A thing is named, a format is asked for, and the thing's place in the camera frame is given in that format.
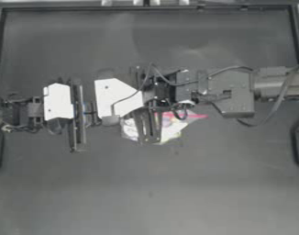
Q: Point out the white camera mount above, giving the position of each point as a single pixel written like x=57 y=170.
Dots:
x=57 y=101
x=111 y=91

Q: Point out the clear bag with pink zip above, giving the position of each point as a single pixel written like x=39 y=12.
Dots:
x=173 y=127

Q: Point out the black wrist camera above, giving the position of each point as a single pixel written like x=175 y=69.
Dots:
x=56 y=126
x=109 y=120

